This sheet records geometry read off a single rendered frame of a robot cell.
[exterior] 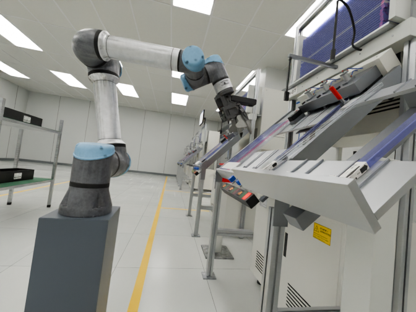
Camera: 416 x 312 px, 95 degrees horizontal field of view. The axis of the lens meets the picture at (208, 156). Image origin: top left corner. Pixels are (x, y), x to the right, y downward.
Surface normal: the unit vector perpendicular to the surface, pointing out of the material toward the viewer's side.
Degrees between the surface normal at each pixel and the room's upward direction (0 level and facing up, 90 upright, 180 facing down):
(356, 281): 90
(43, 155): 90
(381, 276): 90
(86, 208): 73
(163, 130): 90
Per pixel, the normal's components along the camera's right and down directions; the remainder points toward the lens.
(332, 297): -0.98, -0.12
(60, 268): 0.24, -0.02
